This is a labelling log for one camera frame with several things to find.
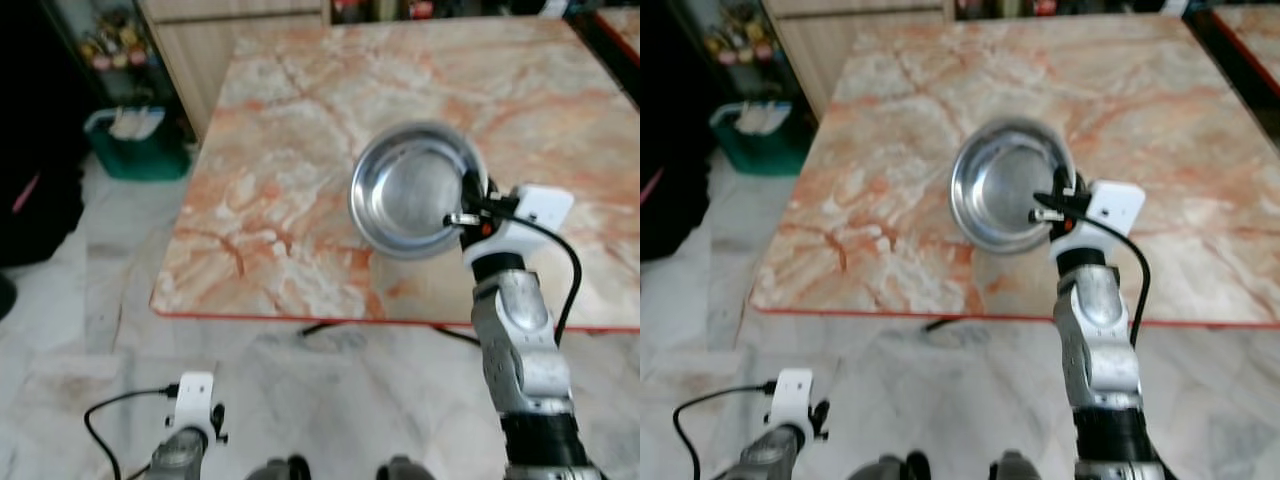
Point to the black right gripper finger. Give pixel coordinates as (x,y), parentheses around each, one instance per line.
(1062,180)
(465,217)
(1052,212)
(477,185)

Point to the stainless steel bowl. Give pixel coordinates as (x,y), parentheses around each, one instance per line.
(995,185)
(400,190)

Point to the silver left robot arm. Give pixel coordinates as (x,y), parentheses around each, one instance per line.
(775,455)
(178,455)

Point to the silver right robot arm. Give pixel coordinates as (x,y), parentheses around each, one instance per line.
(520,340)
(1100,335)

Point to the grey left robot leg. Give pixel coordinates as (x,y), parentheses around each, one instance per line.
(280,468)
(890,467)

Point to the grey robot leg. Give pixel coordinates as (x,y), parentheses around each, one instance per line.
(890,467)
(405,468)
(1015,466)
(280,468)

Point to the marble pattern folding table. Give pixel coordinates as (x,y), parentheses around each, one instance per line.
(330,120)
(900,120)

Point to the dark shelf with packaged goods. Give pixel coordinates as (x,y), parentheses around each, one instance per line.
(450,8)
(1070,7)

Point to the grey right robot leg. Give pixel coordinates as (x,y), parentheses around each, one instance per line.
(1015,466)
(405,468)

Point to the black cloth pile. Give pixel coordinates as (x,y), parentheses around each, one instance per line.
(35,130)
(668,130)

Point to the red edged marble table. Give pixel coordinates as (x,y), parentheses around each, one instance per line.
(625,28)
(1255,35)

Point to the light wooden cabinet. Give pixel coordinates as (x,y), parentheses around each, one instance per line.
(230,35)
(860,30)

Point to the green plastic bin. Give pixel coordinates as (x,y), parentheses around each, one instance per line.
(765,150)
(140,155)

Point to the glass cabinet with trinkets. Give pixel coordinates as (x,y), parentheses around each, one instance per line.
(110,45)
(735,40)

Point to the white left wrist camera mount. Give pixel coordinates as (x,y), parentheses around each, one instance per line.
(195,400)
(794,396)

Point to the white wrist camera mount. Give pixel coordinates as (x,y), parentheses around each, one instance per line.
(1115,210)
(195,400)
(794,396)
(540,215)

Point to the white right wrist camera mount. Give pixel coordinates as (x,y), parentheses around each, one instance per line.
(540,215)
(1115,210)

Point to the black metal table leg frame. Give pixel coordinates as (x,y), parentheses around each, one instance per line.
(315,327)
(940,323)

